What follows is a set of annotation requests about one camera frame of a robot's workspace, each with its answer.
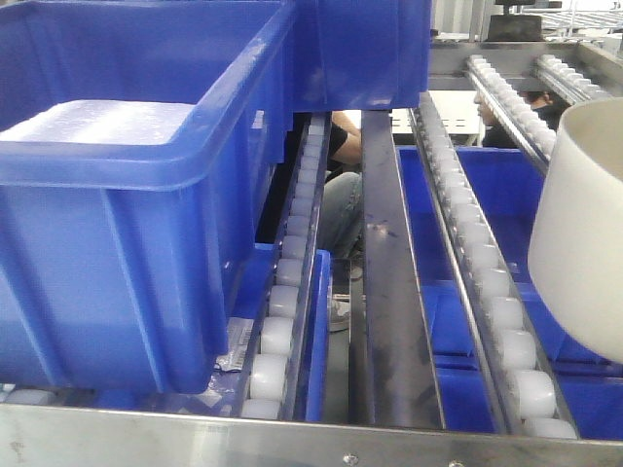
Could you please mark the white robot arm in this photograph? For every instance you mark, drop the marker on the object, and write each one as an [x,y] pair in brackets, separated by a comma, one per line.
[575,253]

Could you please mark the stainless steel shelf rack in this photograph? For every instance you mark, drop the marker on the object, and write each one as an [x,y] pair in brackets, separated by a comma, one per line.
[395,387]

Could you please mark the blue bin rear top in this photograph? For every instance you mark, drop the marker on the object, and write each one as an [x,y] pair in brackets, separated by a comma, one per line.
[360,55]

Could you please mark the large blue bin with foam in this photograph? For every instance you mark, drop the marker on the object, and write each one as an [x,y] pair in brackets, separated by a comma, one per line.
[120,262]

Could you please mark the seated person in jeans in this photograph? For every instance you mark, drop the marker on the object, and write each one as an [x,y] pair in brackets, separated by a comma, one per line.
[341,214]

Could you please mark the white roller track left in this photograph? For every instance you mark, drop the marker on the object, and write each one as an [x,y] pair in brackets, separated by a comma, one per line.
[276,369]

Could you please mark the white roller track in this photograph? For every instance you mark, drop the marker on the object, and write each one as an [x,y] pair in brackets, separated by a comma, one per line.
[508,108]
[525,397]
[276,369]

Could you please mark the white roller track far right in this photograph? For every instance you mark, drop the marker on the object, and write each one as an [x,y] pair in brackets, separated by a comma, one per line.
[508,108]

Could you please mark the white roller track middle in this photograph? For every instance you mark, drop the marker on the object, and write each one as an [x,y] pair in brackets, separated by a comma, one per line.
[525,397]

